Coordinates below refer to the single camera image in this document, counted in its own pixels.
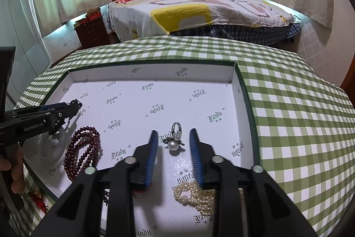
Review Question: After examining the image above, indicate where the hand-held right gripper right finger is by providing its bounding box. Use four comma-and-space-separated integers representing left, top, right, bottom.
189, 128, 318, 237

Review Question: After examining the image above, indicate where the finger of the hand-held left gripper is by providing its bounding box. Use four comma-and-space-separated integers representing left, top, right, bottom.
48, 112, 73, 135
33, 100, 83, 117

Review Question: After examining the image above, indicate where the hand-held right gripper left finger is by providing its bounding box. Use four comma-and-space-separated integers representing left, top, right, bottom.
32, 130, 160, 237

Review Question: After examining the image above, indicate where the dark red bead bracelet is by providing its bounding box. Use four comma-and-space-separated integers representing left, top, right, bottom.
64, 127, 110, 205

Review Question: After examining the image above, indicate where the silver pearl ring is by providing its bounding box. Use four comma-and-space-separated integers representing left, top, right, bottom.
160, 122, 186, 150

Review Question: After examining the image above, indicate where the white pearl necklace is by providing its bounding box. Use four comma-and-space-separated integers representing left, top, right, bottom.
173, 180, 217, 217

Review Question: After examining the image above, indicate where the shallow dark green box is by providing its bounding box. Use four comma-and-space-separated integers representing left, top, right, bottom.
15, 61, 262, 237

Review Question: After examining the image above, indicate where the person's left hand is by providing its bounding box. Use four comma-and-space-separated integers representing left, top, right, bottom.
0, 145, 26, 195

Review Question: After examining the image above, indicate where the frosted glass wardrobe door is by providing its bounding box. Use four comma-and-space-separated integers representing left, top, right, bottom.
0, 0, 54, 106

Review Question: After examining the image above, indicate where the dark wooden nightstand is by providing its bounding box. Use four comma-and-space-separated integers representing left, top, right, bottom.
74, 19, 111, 50

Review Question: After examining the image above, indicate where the green checked tablecloth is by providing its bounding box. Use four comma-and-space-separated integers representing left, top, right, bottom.
11, 36, 355, 237

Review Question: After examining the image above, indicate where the blue checked bed sheet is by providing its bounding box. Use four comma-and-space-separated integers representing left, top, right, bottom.
169, 23, 302, 46

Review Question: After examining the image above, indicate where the bed with patterned sheet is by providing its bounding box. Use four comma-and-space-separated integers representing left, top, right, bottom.
107, 0, 301, 42

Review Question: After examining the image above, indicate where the brown wooden door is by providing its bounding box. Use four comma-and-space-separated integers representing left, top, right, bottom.
341, 51, 355, 107

